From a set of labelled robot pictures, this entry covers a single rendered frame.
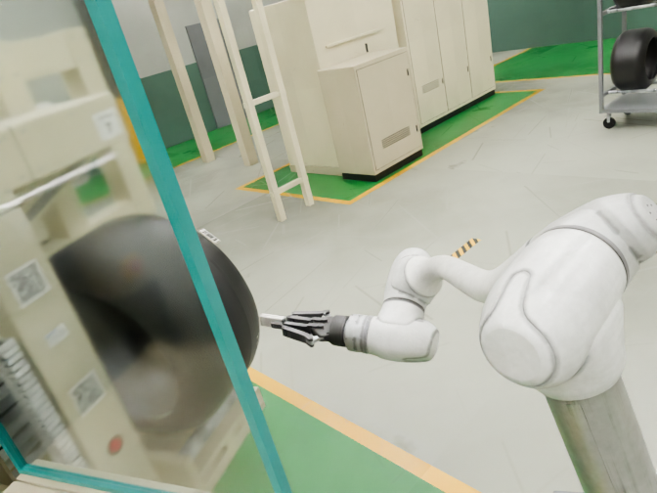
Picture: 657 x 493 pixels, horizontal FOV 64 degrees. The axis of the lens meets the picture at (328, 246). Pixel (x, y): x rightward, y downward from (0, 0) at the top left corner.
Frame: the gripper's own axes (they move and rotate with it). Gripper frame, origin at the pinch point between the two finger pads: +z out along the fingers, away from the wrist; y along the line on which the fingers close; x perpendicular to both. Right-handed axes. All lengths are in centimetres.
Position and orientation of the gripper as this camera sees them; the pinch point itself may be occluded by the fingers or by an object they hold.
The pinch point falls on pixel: (273, 321)
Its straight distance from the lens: 136.4
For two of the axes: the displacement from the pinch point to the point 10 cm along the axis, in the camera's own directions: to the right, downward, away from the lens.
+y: -3.5, 4.6, -8.2
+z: -9.3, -0.8, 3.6
